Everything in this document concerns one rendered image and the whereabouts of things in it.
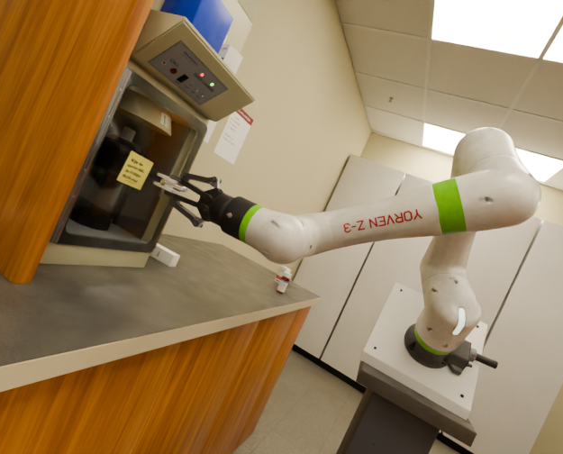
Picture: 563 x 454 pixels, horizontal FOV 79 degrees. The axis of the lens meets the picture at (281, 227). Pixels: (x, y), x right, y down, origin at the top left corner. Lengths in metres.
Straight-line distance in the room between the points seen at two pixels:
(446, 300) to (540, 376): 2.82
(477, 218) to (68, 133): 0.76
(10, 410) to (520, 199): 0.88
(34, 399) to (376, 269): 3.23
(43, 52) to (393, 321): 1.16
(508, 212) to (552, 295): 3.02
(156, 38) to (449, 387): 1.16
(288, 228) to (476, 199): 0.36
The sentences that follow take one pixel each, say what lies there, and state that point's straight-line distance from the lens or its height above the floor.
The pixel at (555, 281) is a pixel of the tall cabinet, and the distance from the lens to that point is 3.77.
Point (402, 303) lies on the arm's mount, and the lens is 1.29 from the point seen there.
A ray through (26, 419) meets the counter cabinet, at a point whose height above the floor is 0.81.
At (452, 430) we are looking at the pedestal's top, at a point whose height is 0.92.
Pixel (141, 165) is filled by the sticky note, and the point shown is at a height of 1.21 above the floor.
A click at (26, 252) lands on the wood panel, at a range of 0.74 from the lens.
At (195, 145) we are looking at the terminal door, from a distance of 1.01.
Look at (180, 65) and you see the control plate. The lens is 0.85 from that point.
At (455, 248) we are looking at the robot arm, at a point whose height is 1.36.
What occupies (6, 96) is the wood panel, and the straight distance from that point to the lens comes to 0.90.
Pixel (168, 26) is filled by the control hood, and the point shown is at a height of 1.48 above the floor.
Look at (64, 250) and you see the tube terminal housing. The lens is 0.89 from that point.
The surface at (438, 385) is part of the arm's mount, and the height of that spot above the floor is 0.99.
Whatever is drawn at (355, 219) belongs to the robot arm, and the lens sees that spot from 0.78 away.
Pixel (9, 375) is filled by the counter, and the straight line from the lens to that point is 0.56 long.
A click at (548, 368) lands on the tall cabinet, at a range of 3.81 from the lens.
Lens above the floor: 1.24
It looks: 1 degrees down
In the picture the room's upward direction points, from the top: 25 degrees clockwise
